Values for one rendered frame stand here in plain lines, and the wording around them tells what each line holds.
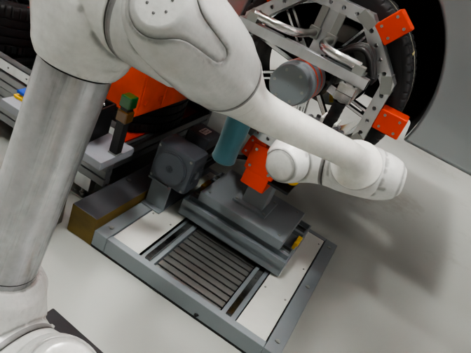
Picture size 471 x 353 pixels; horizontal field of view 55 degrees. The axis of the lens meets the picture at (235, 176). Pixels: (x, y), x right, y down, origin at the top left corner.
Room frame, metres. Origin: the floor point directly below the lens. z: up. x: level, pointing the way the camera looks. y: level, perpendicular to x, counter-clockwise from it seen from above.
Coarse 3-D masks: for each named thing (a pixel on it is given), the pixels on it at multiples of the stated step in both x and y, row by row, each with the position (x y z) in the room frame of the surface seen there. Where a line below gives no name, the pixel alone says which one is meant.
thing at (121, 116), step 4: (120, 112) 1.24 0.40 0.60; (124, 112) 1.24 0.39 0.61; (132, 112) 1.26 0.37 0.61; (116, 116) 1.24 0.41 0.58; (120, 116) 1.24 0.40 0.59; (124, 116) 1.23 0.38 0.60; (128, 116) 1.24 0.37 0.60; (132, 116) 1.26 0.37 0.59; (120, 120) 1.24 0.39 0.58; (124, 120) 1.23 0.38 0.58; (128, 120) 1.25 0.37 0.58; (124, 124) 1.23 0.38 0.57
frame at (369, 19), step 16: (272, 0) 1.56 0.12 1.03; (288, 0) 1.55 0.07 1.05; (304, 0) 1.58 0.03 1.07; (320, 0) 1.52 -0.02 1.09; (336, 0) 1.51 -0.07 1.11; (352, 16) 1.50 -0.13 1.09; (368, 16) 1.48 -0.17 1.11; (368, 32) 1.48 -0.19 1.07; (384, 48) 1.47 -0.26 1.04; (384, 64) 1.46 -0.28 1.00; (384, 80) 1.45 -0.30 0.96; (384, 96) 1.44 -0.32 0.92; (368, 112) 1.45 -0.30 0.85; (368, 128) 1.44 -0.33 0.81
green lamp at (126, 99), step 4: (128, 92) 1.27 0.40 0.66; (124, 96) 1.24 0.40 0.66; (128, 96) 1.25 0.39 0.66; (132, 96) 1.26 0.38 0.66; (136, 96) 1.27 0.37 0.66; (120, 100) 1.24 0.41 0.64; (124, 100) 1.24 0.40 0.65; (128, 100) 1.23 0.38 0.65; (132, 100) 1.24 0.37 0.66; (136, 100) 1.26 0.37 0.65; (120, 104) 1.24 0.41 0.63; (124, 104) 1.24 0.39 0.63; (128, 104) 1.23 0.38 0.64; (132, 104) 1.24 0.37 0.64; (136, 104) 1.26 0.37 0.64; (124, 108) 1.24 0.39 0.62; (128, 108) 1.23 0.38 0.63; (132, 108) 1.25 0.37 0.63
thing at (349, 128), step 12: (288, 12) 1.65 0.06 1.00; (264, 24) 1.65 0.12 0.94; (300, 24) 1.64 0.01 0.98; (264, 48) 1.79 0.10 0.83; (276, 48) 1.65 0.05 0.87; (264, 60) 1.81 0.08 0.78; (264, 72) 1.65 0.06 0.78; (300, 108) 1.61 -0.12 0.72; (324, 108) 1.59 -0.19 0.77; (348, 108) 1.57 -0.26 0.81; (360, 108) 1.56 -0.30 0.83; (348, 132) 1.54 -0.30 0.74
